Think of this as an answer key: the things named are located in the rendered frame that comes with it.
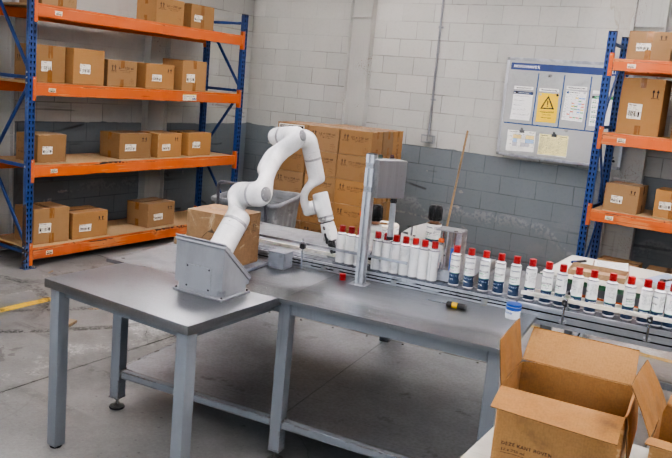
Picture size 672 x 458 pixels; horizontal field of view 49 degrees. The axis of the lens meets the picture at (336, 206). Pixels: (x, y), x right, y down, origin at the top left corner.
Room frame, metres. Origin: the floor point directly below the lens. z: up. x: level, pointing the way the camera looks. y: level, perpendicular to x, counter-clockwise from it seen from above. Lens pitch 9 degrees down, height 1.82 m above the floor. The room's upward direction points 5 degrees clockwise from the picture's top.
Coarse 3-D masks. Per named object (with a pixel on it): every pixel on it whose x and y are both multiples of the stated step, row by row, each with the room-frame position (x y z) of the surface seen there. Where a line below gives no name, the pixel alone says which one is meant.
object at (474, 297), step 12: (264, 252) 4.01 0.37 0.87; (300, 252) 4.04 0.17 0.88; (312, 264) 3.89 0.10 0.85; (324, 264) 3.86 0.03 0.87; (336, 264) 3.84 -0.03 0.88; (372, 276) 3.74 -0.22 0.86; (384, 276) 3.71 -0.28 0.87; (408, 288) 3.65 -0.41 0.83; (420, 288) 3.63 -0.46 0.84; (432, 288) 3.60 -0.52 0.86; (444, 288) 3.57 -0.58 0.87; (468, 300) 3.52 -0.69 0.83; (480, 300) 3.50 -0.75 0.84; (492, 300) 3.47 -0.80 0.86; (504, 300) 3.45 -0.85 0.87
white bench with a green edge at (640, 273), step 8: (576, 256) 5.00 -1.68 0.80; (560, 264) 4.70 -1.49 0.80; (568, 264) 4.72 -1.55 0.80; (592, 264) 4.79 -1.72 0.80; (632, 272) 4.65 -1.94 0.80; (640, 272) 4.67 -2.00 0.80; (648, 272) 4.70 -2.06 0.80; (656, 272) 4.72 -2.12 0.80; (568, 280) 4.32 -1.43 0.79; (584, 280) 4.31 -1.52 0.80; (600, 280) 4.35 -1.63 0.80; (640, 280) 4.44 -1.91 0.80; (568, 288) 4.37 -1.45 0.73; (584, 288) 4.32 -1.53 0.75; (600, 288) 4.22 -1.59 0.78; (640, 288) 4.24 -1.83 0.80; (656, 288) 4.27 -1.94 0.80; (600, 296) 4.26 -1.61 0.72; (664, 304) 4.08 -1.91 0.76; (664, 384) 4.32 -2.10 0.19
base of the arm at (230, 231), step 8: (224, 224) 3.36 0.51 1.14; (232, 224) 3.36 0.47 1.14; (240, 224) 3.38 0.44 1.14; (216, 232) 3.35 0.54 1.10; (224, 232) 3.33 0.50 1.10; (232, 232) 3.34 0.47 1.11; (240, 232) 3.37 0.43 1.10; (216, 240) 3.31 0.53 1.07; (224, 240) 3.31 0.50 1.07; (232, 240) 3.33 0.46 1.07; (232, 248) 3.33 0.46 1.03
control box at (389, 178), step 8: (376, 160) 3.63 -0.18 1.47; (384, 160) 3.63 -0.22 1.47; (392, 160) 3.66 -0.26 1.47; (400, 160) 3.70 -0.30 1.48; (376, 168) 3.63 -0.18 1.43; (384, 168) 3.63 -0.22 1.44; (392, 168) 3.65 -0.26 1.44; (400, 168) 3.67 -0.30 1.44; (376, 176) 3.62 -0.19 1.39; (384, 176) 3.63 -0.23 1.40; (392, 176) 3.65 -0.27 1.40; (400, 176) 3.68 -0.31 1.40; (376, 184) 3.62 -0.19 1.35; (384, 184) 3.63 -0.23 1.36; (392, 184) 3.66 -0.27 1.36; (400, 184) 3.68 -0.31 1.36; (376, 192) 3.61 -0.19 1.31; (384, 192) 3.63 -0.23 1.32; (392, 192) 3.66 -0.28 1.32; (400, 192) 3.68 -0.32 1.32
